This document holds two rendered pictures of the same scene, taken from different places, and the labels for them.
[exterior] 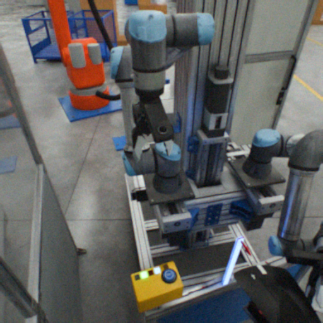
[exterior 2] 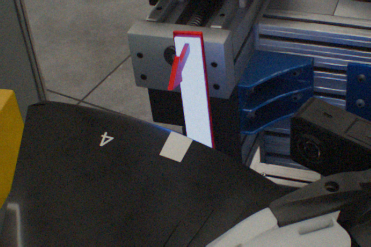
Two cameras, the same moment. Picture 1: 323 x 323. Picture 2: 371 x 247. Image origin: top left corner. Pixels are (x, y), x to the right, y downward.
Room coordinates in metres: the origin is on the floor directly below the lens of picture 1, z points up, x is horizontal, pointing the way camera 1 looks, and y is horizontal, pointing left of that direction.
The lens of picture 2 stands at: (0.06, -0.58, 1.53)
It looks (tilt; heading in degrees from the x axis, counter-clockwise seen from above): 39 degrees down; 37
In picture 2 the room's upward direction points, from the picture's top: 7 degrees counter-clockwise
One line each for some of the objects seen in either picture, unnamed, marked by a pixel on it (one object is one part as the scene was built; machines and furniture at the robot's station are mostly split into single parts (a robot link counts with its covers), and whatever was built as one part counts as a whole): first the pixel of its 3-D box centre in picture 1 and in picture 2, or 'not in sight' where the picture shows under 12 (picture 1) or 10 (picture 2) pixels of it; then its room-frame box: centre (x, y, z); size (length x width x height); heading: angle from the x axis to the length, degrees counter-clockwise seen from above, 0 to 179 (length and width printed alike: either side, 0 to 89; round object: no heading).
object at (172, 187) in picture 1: (167, 176); not in sight; (0.91, -0.03, 1.09); 0.15 x 0.15 x 0.10
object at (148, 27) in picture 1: (147, 41); not in sight; (0.58, 0.03, 1.78); 0.09 x 0.08 x 0.11; 13
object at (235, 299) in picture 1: (227, 310); not in sight; (0.53, -0.36, 0.45); 0.82 x 0.02 x 0.66; 109
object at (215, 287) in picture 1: (241, 277); not in sight; (0.53, -0.36, 0.82); 0.90 x 0.04 x 0.08; 109
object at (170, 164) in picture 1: (166, 158); not in sight; (0.91, -0.02, 1.20); 0.13 x 0.12 x 0.14; 103
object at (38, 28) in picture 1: (53, 35); not in sight; (6.91, 2.74, 0.49); 1.27 x 0.88 x 0.98; 1
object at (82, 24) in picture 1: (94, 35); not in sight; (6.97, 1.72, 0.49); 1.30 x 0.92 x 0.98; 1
